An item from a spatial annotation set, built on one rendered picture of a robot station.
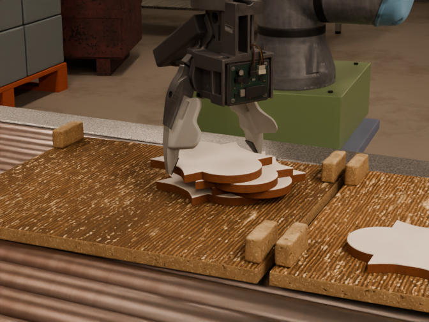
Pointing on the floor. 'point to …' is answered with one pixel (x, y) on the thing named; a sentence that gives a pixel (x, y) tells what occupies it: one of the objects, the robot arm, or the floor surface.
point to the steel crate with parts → (101, 30)
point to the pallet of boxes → (30, 48)
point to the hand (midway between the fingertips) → (211, 160)
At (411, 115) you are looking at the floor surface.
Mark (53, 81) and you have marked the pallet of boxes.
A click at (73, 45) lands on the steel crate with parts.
